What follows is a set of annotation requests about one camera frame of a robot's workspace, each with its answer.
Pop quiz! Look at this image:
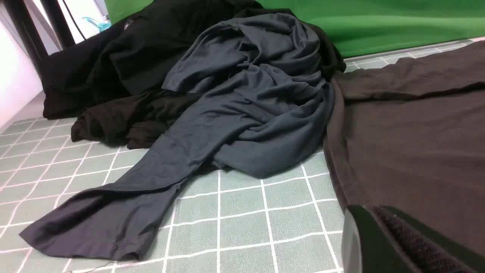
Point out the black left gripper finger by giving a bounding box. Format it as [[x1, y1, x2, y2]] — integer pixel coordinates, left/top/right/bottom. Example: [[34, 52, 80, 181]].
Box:
[[342, 204, 485, 273]]

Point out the dark gray long-sleeve top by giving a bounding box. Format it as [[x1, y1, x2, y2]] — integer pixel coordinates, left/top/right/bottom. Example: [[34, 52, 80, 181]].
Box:
[[324, 41, 485, 256]]

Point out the green grid table mat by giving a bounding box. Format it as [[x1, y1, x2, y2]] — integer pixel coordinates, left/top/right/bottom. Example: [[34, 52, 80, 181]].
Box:
[[0, 42, 470, 273]]

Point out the slate blue crumpled garment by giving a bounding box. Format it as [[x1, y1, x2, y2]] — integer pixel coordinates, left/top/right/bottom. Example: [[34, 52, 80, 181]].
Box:
[[19, 13, 343, 261]]

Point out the green backdrop cloth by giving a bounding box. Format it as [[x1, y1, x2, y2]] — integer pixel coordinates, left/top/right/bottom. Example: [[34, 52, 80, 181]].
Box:
[[99, 0, 484, 60]]

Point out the black crumpled garment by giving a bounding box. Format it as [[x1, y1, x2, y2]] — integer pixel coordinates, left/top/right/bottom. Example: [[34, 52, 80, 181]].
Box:
[[40, 0, 346, 149]]

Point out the teal clip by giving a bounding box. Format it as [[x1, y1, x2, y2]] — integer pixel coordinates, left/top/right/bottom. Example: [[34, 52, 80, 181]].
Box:
[[83, 16, 111, 32]]

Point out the black metal frame post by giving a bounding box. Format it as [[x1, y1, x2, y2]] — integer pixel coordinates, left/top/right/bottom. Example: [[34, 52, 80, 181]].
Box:
[[1, 0, 75, 76]]

